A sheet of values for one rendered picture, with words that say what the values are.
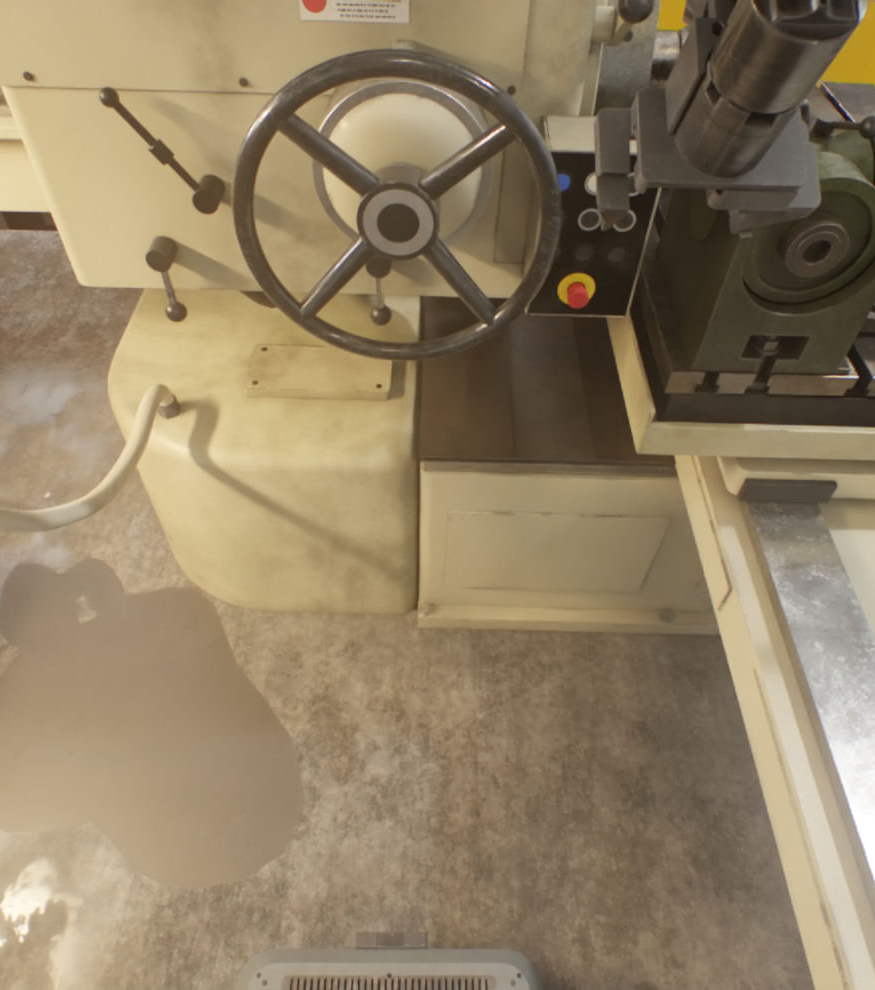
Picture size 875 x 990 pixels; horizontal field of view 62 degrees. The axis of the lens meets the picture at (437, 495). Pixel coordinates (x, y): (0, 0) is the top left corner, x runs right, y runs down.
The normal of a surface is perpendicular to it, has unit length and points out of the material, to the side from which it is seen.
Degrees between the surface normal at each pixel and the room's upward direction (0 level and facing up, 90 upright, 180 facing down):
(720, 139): 117
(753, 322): 90
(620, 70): 77
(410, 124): 61
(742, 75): 111
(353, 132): 69
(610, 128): 30
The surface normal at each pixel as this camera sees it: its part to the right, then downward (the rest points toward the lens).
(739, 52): -0.89, 0.45
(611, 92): -0.01, 0.65
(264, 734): 0.03, -0.65
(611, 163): 0.02, -0.18
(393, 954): 0.01, -1.00
